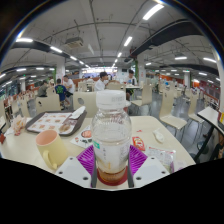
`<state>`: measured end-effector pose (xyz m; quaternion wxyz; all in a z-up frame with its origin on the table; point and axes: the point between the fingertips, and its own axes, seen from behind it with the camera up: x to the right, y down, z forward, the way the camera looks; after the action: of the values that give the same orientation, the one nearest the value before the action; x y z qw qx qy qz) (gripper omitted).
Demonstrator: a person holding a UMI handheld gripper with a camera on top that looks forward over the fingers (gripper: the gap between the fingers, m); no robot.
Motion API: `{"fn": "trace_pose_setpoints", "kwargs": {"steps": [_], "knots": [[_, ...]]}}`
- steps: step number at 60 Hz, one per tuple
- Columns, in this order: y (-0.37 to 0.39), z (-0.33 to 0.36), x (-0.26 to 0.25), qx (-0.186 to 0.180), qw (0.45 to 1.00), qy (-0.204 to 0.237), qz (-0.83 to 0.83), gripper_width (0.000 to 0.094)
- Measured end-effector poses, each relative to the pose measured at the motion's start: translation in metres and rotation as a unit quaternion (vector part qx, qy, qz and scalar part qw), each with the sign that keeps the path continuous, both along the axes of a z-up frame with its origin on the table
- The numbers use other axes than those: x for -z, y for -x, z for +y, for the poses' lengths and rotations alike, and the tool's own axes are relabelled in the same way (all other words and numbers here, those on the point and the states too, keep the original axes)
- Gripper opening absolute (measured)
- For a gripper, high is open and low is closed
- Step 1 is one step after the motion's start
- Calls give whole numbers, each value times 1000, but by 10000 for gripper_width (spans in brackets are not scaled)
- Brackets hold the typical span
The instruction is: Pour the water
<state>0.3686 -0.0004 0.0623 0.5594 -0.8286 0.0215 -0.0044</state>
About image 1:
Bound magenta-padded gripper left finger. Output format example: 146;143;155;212
54;144;98;189

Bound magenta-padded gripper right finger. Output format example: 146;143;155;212
128;144;170;189

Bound clear plastic drink bottle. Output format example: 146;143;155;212
90;89;133;184

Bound cream mug with pink inside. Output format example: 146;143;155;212
35;129;69;171

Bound flat round red coaster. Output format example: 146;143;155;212
96;165;130;187

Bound small red sachet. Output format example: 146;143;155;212
132;135;147;152

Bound crumpled white tissue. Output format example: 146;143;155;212
152;129;166;144

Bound dark food tray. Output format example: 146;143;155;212
25;109;88;137

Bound printed paper tray liner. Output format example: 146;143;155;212
27;112;73;134

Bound white napkin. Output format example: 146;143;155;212
68;105;87;120

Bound group of beige chairs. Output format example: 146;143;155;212
0;77;219;135

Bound clear plastic bag with food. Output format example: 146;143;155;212
11;114;28;136

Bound beige wooden chair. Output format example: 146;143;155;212
72;91;100;118
34;94;62;116

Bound person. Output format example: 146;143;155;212
212;132;224;162
37;79;50;98
54;78;68;103
62;74;76;95
93;71;111;93
123;68;139;101

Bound neighbouring white table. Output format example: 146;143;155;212
192;106;224;163

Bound ceiling air conditioner unit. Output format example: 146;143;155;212
64;36;85;50

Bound group of ceiling lights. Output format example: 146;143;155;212
0;3;218;85

